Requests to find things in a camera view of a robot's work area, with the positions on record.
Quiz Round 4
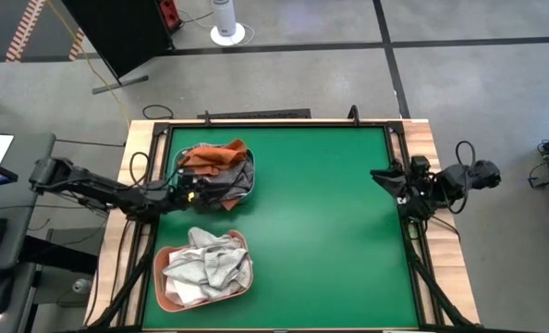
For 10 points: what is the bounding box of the black floor cable loop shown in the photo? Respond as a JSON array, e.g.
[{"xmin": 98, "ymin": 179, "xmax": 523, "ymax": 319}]
[{"xmin": 141, "ymin": 104, "xmax": 175, "ymax": 121}]

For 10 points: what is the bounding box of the light grey waffle towel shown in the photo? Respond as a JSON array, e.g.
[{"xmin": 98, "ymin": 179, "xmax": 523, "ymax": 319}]
[{"xmin": 162, "ymin": 226, "xmax": 254, "ymax": 302}]

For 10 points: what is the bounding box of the orange plastic basket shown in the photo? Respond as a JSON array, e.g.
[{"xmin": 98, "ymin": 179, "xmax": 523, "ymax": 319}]
[{"xmin": 152, "ymin": 229, "xmax": 255, "ymax": 314}]

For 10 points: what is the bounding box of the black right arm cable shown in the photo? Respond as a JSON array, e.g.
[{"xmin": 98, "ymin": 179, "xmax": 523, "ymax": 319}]
[{"xmin": 454, "ymin": 140, "xmax": 477, "ymax": 168}]

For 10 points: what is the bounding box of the dark grey checked towel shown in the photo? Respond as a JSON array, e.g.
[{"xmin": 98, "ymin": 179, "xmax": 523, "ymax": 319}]
[{"xmin": 204, "ymin": 159, "xmax": 256, "ymax": 204}]

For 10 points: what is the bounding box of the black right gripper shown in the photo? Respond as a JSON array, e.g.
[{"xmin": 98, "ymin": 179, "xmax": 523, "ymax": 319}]
[{"xmin": 370, "ymin": 166, "xmax": 438, "ymax": 208}]

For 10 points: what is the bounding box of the orange towel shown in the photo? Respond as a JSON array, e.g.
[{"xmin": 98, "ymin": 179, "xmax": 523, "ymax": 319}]
[{"xmin": 177, "ymin": 138, "xmax": 250, "ymax": 212}]

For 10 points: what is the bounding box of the yellow floor cable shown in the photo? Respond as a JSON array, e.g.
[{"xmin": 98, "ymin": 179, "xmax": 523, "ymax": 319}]
[{"xmin": 46, "ymin": 0, "xmax": 123, "ymax": 106}]

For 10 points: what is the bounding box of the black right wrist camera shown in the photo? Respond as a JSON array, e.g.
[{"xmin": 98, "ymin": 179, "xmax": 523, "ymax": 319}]
[{"xmin": 410, "ymin": 155, "xmax": 432, "ymax": 176}]

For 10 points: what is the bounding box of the black floor bar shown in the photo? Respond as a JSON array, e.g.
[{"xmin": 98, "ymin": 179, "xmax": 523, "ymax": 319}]
[{"xmin": 230, "ymin": 108, "xmax": 312, "ymax": 120}]

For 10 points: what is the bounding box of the grey round caster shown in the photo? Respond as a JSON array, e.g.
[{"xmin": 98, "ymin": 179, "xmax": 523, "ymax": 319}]
[{"xmin": 70, "ymin": 277, "xmax": 93, "ymax": 295}]

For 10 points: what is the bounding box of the black stand under desk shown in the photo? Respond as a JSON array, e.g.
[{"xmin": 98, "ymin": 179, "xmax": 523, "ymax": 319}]
[{"xmin": 18, "ymin": 226, "xmax": 107, "ymax": 307}]

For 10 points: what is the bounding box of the teal plastic basket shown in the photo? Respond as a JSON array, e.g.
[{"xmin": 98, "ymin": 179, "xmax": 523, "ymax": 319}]
[{"xmin": 171, "ymin": 144, "xmax": 257, "ymax": 208}]

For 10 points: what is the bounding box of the grey desk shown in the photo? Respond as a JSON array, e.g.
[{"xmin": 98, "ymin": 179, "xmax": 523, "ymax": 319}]
[{"xmin": 0, "ymin": 132, "xmax": 57, "ymax": 333}]

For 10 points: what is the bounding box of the green table mat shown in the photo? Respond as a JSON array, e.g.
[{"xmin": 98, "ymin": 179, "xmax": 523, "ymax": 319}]
[{"xmin": 142, "ymin": 127, "xmax": 420, "ymax": 329}]

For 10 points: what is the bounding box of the grey metal foot bar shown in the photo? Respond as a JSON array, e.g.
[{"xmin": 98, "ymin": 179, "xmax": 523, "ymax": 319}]
[{"xmin": 91, "ymin": 74, "xmax": 151, "ymax": 95}]

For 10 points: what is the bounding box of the black frame strut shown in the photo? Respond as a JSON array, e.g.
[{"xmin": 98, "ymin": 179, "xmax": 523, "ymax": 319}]
[
  {"xmin": 406, "ymin": 230, "xmax": 472, "ymax": 329},
  {"xmin": 87, "ymin": 221, "xmax": 158, "ymax": 330}
]

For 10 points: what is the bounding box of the red power strip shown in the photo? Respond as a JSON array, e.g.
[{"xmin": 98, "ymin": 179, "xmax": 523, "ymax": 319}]
[{"xmin": 157, "ymin": 0, "xmax": 184, "ymax": 30}]

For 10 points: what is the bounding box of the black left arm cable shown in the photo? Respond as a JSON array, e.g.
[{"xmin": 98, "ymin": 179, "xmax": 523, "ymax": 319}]
[{"xmin": 128, "ymin": 151, "xmax": 186, "ymax": 186}]

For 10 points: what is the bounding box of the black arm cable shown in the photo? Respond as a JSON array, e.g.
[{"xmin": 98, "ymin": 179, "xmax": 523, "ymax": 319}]
[
  {"xmin": 454, "ymin": 140, "xmax": 477, "ymax": 168},
  {"xmin": 128, "ymin": 151, "xmax": 186, "ymax": 186}
]

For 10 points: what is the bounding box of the white cylinder on round base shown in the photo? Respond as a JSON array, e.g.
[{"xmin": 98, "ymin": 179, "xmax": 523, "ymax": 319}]
[{"xmin": 209, "ymin": 0, "xmax": 248, "ymax": 47}]

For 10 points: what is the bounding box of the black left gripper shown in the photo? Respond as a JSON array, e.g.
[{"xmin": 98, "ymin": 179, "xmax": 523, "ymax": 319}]
[{"xmin": 171, "ymin": 168, "xmax": 238, "ymax": 210}]

